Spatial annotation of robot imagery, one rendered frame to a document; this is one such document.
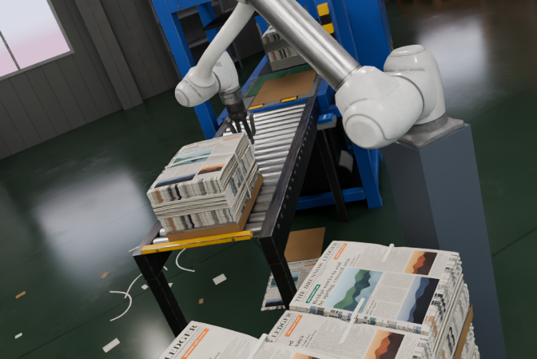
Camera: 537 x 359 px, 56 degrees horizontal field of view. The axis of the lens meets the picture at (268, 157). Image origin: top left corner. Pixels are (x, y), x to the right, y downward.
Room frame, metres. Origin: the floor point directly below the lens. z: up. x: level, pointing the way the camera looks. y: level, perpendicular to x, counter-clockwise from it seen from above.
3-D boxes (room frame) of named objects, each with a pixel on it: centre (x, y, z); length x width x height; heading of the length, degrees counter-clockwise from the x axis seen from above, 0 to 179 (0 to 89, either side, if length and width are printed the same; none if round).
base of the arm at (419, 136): (1.46, -0.48, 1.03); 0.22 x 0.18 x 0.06; 17
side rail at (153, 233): (2.27, 0.35, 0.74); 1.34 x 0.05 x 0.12; 160
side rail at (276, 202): (2.10, -0.13, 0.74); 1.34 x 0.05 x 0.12; 160
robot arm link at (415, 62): (1.43, -0.48, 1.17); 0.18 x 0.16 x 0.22; 132
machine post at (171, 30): (3.01, 0.28, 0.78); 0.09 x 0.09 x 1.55; 70
